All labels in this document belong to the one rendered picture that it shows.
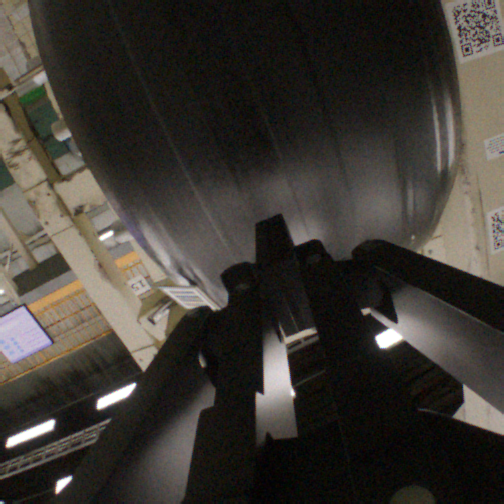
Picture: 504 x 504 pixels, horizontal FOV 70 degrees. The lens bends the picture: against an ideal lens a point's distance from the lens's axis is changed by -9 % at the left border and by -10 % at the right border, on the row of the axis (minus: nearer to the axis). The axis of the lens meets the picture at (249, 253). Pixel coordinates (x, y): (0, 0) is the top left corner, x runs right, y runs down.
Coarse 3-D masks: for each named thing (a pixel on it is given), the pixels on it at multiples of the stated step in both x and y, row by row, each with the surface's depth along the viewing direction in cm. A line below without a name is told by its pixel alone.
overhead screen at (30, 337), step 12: (12, 312) 374; (24, 312) 377; (0, 324) 376; (12, 324) 379; (24, 324) 382; (36, 324) 385; (0, 336) 381; (12, 336) 384; (24, 336) 387; (36, 336) 390; (48, 336) 394; (0, 348) 386; (12, 348) 389; (24, 348) 392; (36, 348) 395; (12, 360) 394
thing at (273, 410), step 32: (256, 288) 13; (256, 320) 11; (224, 352) 10; (256, 352) 10; (224, 384) 9; (256, 384) 8; (288, 384) 11; (224, 416) 7; (256, 416) 7; (288, 416) 9; (224, 448) 6; (256, 448) 6; (192, 480) 6; (224, 480) 6; (256, 480) 5
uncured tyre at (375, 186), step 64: (64, 0) 23; (128, 0) 23; (192, 0) 22; (256, 0) 22; (320, 0) 22; (384, 0) 22; (64, 64) 25; (128, 64) 24; (192, 64) 24; (256, 64) 24; (320, 64) 24; (384, 64) 24; (448, 64) 27; (128, 128) 25; (192, 128) 25; (256, 128) 25; (320, 128) 26; (384, 128) 26; (448, 128) 28; (128, 192) 29; (192, 192) 27; (256, 192) 28; (320, 192) 29; (384, 192) 30; (448, 192) 35; (192, 256) 32
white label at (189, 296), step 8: (160, 288) 36; (168, 288) 36; (176, 288) 36; (184, 288) 36; (192, 288) 35; (176, 296) 38; (184, 296) 38; (192, 296) 37; (200, 296) 37; (184, 304) 40; (192, 304) 40; (200, 304) 39; (208, 304) 39; (216, 304) 39
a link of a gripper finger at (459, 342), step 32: (352, 256) 13; (384, 256) 11; (416, 256) 11; (416, 288) 9; (448, 288) 9; (480, 288) 8; (384, 320) 12; (416, 320) 10; (448, 320) 8; (480, 320) 7; (448, 352) 9; (480, 352) 7; (480, 384) 8
